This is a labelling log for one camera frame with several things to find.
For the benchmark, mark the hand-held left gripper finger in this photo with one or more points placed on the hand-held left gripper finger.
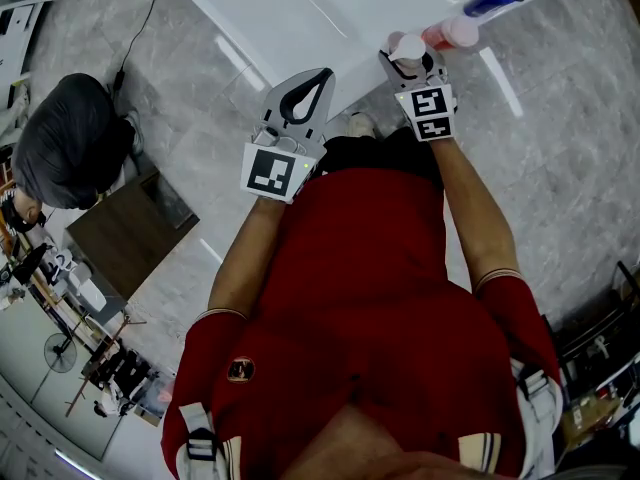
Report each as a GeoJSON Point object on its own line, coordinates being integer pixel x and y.
{"type": "Point", "coordinates": [322, 105]}
{"type": "Point", "coordinates": [274, 98]}

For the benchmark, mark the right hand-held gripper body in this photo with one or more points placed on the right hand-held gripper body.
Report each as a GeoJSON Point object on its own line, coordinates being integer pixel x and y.
{"type": "Point", "coordinates": [430, 113]}

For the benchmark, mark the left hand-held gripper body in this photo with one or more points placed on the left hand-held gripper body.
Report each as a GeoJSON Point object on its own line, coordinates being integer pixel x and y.
{"type": "Point", "coordinates": [270, 170]}

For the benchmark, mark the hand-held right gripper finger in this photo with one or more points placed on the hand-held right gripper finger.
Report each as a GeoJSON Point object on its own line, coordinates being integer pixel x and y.
{"type": "Point", "coordinates": [390, 68]}
{"type": "Point", "coordinates": [435, 65]}

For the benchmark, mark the person's left forearm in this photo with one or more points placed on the person's left forearm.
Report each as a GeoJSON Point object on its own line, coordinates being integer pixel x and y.
{"type": "Point", "coordinates": [245, 263]}

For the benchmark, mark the person's right forearm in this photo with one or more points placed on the person's right forearm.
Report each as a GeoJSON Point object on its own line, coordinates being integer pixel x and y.
{"type": "Point", "coordinates": [475, 208]}

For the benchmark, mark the orange bottle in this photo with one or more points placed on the orange bottle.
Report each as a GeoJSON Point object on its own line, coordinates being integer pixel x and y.
{"type": "Point", "coordinates": [450, 33]}

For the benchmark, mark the person's right white shoe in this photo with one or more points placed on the person's right white shoe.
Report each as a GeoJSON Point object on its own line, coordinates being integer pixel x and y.
{"type": "Point", "coordinates": [361, 124]}

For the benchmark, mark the person's black shorts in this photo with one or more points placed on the person's black shorts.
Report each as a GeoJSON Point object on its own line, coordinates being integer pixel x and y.
{"type": "Point", "coordinates": [380, 153]}

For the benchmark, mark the blue bottle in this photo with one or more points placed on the blue bottle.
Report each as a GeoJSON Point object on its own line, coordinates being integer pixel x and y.
{"type": "Point", "coordinates": [487, 2]}

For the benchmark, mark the dark wooden cabinet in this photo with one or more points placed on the dark wooden cabinet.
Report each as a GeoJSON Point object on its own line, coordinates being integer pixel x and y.
{"type": "Point", "coordinates": [130, 233]}

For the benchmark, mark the person's red shirt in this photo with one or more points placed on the person's red shirt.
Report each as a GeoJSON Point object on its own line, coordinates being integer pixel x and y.
{"type": "Point", "coordinates": [360, 308]}

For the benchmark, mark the white drawer cabinet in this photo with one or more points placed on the white drawer cabinet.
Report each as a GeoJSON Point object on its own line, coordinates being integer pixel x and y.
{"type": "Point", "coordinates": [17, 28]}

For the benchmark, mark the black metal shelf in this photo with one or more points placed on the black metal shelf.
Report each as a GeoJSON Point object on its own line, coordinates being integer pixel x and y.
{"type": "Point", "coordinates": [595, 328]}

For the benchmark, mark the black standing fan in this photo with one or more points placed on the black standing fan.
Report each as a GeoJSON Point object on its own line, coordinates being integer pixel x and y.
{"type": "Point", "coordinates": [60, 353]}

